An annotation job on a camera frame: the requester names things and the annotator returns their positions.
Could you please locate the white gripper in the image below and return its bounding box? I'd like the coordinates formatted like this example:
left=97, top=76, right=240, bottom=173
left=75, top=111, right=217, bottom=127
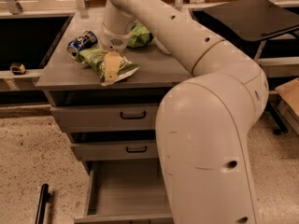
left=99, top=24, right=131, bottom=82

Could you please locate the green jalapeno kettle chip bag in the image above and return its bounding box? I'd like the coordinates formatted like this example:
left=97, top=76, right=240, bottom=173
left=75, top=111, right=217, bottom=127
left=75, top=48, right=139, bottom=86

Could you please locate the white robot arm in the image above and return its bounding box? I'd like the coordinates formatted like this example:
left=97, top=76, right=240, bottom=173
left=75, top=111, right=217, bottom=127
left=103, top=0, right=268, bottom=224

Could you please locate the grey top drawer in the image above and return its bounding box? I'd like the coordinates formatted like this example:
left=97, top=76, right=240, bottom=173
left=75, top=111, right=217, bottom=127
left=50, top=104, right=158, bottom=133

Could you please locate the grey drawer cabinet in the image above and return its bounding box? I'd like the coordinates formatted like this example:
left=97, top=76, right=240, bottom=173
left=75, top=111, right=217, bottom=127
left=36, top=7, right=190, bottom=169

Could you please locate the grey open bottom drawer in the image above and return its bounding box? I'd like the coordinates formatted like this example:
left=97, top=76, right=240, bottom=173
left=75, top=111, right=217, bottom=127
left=74, top=159, right=174, bottom=224

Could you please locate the blue soda can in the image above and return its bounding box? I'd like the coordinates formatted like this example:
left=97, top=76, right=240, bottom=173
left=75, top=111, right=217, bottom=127
left=66, top=31, right=98, bottom=58

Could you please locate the white bowl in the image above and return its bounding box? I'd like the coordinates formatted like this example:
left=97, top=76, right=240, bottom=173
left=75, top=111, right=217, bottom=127
left=154, top=37, right=171, bottom=55

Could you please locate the black laptop stand table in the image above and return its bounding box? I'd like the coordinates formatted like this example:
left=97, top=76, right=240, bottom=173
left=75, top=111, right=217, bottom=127
left=203, top=0, right=299, bottom=136

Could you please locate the cardboard box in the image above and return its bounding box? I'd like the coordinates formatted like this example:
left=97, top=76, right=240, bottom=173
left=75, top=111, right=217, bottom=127
left=276, top=78, right=299, bottom=135

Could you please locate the black bar handle on floor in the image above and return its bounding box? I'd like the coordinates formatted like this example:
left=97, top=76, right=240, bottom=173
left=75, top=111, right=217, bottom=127
left=35, top=183, right=51, bottom=224

